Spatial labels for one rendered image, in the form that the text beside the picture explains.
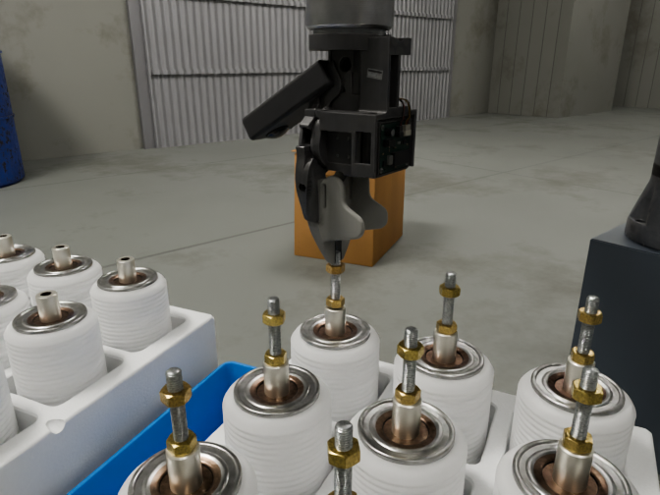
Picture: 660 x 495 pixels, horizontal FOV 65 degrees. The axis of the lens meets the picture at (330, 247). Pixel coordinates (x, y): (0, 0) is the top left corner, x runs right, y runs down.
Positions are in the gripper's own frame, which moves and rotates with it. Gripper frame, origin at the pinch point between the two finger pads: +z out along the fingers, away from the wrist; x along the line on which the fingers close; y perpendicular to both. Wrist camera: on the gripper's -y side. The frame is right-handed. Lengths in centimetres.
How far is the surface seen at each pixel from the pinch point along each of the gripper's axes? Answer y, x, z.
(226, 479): 7.3, -21.6, 9.1
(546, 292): 3, 83, 34
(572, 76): -102, 534, -5
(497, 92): -174, 532, 13
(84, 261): -39.7, -5.5, 9.2
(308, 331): -1.2, -2.0, 9.2
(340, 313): 1.7, -0.5, 6.8
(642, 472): 30.1, 6.1, 16.5
